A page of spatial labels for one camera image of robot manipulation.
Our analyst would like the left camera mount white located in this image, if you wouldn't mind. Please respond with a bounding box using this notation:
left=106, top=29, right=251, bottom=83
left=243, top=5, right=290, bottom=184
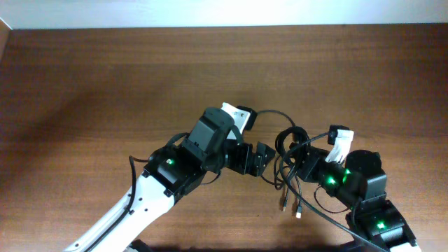
left=221, top=102, right=244, bottom=135

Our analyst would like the camera mount white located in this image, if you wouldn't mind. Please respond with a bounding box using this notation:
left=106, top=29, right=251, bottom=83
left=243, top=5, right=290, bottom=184
left=325, top=130, right=354, bottom=164
left=221, top=102, right=244, bottom=135

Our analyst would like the right camera mount white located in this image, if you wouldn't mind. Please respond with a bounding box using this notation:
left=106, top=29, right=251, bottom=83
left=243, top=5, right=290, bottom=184
left=325, top=130, right=354, bottom=164

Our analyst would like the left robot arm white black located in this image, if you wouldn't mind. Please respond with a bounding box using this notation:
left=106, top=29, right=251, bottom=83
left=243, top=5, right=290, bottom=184
left=66, top=104, right=275, bottom=251

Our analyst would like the right camera black cable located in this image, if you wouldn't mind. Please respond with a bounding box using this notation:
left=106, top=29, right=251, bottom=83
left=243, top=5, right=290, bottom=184
left=279, top=131, right=389, bottom=252

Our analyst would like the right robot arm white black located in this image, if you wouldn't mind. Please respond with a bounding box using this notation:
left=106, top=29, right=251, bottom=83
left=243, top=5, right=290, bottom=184
left=293, top=146, right=421, bottom=251

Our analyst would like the black cable bundle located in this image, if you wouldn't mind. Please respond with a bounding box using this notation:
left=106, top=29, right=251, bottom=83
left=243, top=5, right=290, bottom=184
left=255, top=109, right=312, bottom=220

